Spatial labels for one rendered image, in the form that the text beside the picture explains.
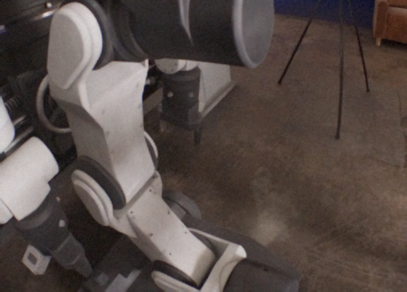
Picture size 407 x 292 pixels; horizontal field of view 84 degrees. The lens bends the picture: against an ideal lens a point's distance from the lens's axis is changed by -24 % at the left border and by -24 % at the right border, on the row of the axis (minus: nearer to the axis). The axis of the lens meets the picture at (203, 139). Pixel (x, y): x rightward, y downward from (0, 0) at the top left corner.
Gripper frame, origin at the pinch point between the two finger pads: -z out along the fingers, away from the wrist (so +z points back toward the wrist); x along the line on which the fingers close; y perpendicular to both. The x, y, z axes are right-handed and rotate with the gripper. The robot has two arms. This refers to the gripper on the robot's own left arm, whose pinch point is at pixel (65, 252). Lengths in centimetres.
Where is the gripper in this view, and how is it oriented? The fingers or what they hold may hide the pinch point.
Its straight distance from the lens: 59.6
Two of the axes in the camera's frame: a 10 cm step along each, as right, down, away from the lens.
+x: -8.7, -3.8, 3.1
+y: -4.8, 5.8, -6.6
